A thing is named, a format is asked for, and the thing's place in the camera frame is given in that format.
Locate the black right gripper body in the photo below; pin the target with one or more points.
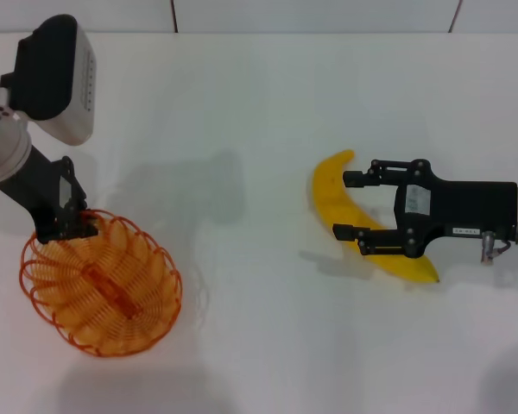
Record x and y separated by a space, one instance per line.
470 207

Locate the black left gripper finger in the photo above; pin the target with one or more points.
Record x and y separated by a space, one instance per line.
80 194
82 228

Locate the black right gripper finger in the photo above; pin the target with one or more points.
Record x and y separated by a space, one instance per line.
345 233
356 179

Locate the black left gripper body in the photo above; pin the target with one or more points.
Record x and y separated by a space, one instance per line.
34 185

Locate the yellow plastic banana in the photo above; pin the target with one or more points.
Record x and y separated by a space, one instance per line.
328 190

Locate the orange woven plastic basket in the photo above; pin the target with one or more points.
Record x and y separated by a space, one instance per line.
112 289

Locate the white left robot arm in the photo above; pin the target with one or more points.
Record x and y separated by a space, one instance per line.
2 151

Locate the white black wrist camera box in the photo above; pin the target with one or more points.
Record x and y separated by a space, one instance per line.
47 73

